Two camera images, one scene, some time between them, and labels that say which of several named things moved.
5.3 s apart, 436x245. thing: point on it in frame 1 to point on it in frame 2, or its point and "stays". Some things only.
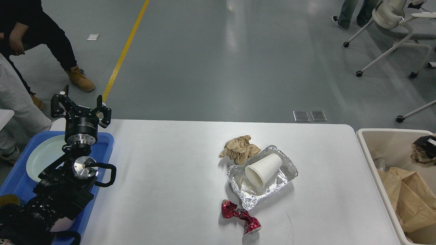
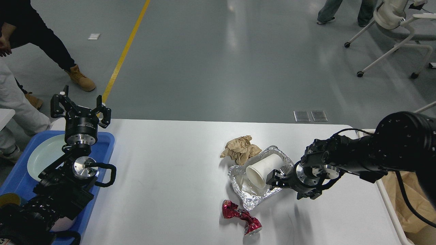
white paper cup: x=260 y=173 stays
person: x=347 y=8 to x=327 y=12
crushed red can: x=229 y=210 stays
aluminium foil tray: x=247 y=194 stays
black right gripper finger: x=427 y=145 to x=302 y=178
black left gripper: x=81 y=124 stays
